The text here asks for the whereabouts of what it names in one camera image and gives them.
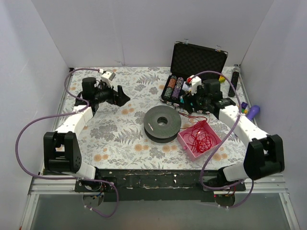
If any floral table mat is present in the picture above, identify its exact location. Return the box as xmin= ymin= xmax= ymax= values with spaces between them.
xmin=78 ymin=67 xmax=246 ymax=170

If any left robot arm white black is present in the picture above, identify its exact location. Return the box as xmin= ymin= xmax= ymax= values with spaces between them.
xmin=43 ymin=77 xmax=130 ymax=192

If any black filament spool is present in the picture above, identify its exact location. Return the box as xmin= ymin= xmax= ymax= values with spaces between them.
xmin=143 ymin=105 xmax=181 ymax=143

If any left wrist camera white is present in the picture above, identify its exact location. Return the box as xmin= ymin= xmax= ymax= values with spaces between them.
xmin=101 ymin=71 xmax=116 ymax=88

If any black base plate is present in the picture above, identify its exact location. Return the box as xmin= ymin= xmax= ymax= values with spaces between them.
xmin=74 ymin=169 xmax=232 ymax=202

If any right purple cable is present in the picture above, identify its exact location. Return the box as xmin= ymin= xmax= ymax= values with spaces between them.
xmin=190 ymin=70 xmax=255 ymax=209

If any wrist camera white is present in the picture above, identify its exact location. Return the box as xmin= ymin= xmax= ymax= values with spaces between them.
xmin=101 ymin=71 xmax=116 ymax=88
xmin=186 ymin=75 xmax=201 ymax=95

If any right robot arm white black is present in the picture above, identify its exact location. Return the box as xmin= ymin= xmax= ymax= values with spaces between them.
xmin=183 ymin=76 xmax=285 ymax=191

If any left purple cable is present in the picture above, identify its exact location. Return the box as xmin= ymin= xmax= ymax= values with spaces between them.
xmin=15 ymin=67 xmax=119 ymax=218

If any purple cylindrical toy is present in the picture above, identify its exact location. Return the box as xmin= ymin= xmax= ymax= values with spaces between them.
xmin=246 ymin=105 xmax=260 ymax=121

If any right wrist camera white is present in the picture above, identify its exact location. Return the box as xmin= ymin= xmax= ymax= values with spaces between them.
xmin=186 ymin=75 xmax=201 ymax=95

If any yellow green toy block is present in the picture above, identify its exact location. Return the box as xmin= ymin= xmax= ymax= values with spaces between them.
xmin=219 ymin=75 xmax=226 ymax=83

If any black remote control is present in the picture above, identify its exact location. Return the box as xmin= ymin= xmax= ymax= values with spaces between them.
xmin=228 ymin=66 xmax=240 ymax=97

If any black poker chip case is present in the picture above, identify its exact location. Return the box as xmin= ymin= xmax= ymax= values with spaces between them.
xmin=160 ymin=41 xmax=228 ymax=108

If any colourful toy block stack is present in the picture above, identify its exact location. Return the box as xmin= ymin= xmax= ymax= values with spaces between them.
xmin=241 ymin=102 xmax=248 ymax=114

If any pink open box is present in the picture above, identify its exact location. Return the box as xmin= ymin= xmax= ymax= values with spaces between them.
xmin=177 ymin=120 xmax=222 ymax=161

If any purple cable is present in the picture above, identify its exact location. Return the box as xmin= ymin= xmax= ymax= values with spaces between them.
xmin=190 ymin=70 xmax=255 ymax=209
xmin=15 ymin=67 xmax=119 ymax=218

